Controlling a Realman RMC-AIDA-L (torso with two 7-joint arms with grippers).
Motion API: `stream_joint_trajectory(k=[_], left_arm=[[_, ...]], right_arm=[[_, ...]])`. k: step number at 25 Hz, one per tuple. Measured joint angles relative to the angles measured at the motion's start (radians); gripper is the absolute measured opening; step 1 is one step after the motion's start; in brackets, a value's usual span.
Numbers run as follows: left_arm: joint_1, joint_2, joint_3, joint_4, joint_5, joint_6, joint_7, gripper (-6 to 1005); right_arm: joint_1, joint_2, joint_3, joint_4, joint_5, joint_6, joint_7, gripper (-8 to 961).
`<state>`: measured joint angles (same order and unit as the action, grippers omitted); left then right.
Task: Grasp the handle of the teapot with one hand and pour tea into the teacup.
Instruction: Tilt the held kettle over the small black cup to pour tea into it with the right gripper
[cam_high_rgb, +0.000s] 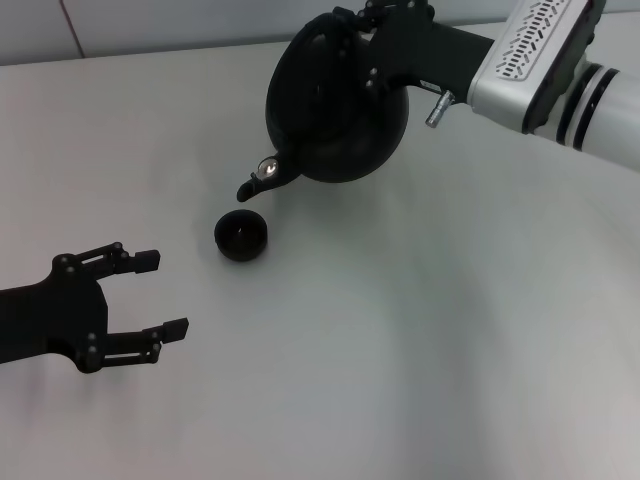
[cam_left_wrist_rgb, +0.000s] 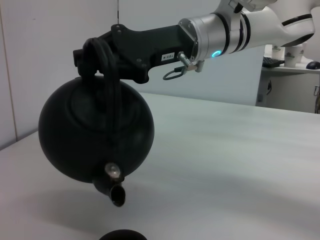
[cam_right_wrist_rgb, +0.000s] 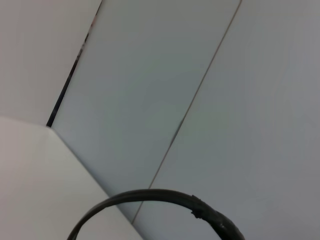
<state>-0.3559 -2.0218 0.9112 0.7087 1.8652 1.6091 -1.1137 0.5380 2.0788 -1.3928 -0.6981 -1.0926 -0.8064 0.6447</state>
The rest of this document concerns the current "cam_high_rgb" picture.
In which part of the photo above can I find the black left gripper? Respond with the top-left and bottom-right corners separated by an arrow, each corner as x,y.
0,241 -> 191,375

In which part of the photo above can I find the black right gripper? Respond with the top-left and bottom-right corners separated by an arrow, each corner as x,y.
331,0 -> 497,106

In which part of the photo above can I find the black round teapot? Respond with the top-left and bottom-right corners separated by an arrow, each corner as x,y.
235,9 -> 411,204

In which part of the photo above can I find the dark small teacup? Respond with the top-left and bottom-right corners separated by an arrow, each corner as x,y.
213,209 -> 269,264

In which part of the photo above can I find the right gripper cable with plug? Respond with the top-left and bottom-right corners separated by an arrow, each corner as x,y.
424,89 -> 455,127

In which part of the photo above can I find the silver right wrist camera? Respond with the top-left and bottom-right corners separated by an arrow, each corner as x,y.
467,0 -> 607,135

